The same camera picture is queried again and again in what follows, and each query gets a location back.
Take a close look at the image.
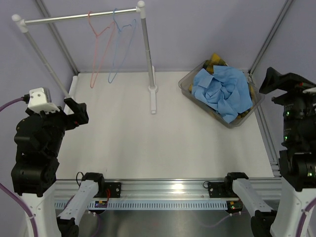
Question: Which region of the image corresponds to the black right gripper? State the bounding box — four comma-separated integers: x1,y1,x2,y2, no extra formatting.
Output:
260,66,316,144

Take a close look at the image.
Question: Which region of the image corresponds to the light blue shirt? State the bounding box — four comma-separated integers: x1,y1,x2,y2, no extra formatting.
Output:
192,64,253,124

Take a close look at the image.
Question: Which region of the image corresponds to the yellow plaid shirt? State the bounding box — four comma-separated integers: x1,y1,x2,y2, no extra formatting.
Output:
189,53,255,120

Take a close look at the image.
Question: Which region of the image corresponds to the pink wire hanger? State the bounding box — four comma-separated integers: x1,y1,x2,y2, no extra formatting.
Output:
88,12,116,89

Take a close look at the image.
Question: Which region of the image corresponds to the light blue wire hanger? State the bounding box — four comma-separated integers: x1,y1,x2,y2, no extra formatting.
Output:
108,8,137,83

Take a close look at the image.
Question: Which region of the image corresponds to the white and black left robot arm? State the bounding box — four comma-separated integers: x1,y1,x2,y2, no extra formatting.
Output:
11,96,106,237

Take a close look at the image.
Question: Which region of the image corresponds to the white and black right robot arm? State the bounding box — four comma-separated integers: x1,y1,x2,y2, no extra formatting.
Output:
223,67,316,237

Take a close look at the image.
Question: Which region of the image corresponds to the clear plastic bin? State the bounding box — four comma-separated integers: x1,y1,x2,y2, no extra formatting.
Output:
178,60,265,128

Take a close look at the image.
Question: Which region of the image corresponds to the white and metal clothes rack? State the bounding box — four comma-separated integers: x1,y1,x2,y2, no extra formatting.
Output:
11,0,158,116

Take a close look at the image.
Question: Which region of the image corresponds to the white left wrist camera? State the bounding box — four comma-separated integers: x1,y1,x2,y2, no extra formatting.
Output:
28,87,61,114

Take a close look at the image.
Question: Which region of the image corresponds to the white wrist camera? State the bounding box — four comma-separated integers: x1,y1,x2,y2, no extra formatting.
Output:
303,87,316,94
28,87,61,114

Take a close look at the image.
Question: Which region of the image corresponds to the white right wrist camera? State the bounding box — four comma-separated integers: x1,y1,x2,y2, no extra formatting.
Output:
303,87,316,94

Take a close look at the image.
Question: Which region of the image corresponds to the aluminium frame post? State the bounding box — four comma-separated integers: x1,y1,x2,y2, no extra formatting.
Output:
248,0,295,76
33,0,79,76

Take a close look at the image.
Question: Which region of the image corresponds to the aluminium frame post left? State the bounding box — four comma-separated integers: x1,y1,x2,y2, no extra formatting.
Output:
33,0,79,76

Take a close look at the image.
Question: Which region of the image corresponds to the aluminium mounting rail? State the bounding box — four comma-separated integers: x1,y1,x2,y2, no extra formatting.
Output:
54,177,283,201

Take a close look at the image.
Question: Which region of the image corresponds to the perforated white cable duct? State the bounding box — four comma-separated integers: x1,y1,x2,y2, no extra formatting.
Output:
87,200,228,210

